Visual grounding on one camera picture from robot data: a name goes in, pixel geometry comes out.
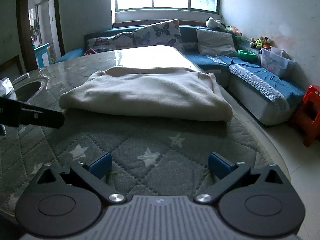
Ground white pink tissue pack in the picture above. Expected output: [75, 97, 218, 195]
[0, 78, 13, 97]

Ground cream garment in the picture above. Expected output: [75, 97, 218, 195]
[59, 67, 233, 123]

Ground clear plastic storage box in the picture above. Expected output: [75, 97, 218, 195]
[260, 46, 292, 77]

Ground butterfly print pillow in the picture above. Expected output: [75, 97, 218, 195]
[86, 32, 135, 53]
[134, 19, 184, 50]

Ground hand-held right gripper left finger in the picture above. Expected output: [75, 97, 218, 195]
[37, 152, 127, 204]

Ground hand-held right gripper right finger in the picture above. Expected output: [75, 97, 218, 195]
[195, 152, 284, 203]

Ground blue sofa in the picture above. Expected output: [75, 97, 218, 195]
[54, 25, 307, 126]

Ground grey pillow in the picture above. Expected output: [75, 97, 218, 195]
[196, 28, 238, 57]

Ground red plastic stool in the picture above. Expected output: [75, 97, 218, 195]
[291, 85, 320, 147]

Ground blue cardboard box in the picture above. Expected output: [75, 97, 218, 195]
[34, 43, 50, 68]

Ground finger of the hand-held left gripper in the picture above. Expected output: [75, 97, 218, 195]
[0, 97, 65, 130]

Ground round metal table plate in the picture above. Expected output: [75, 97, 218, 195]
[11, 79, 49, 104]

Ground green bowl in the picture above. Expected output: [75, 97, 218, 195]
[237, 50, 258, 61]

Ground brown green plush toys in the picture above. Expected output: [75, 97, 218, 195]
[250, 36, 273, 50]

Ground blue cushion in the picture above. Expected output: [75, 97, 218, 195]
[54, 48, 84, 63]

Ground black white plush toy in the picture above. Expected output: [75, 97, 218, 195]
[206, 17, 227, 29]

